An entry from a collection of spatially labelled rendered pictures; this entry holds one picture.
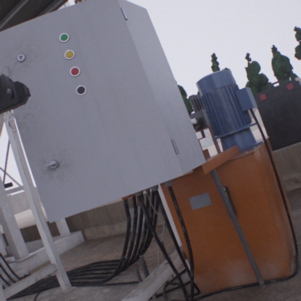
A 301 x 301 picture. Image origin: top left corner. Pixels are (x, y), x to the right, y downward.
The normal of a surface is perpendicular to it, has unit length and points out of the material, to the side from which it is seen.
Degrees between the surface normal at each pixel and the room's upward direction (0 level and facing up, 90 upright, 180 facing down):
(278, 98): 90
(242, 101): 90
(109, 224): 90
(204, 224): 90
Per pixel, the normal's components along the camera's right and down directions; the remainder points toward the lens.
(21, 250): 0.80, -0.30
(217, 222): -0.43, 0.14
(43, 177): 0.09, -0.05
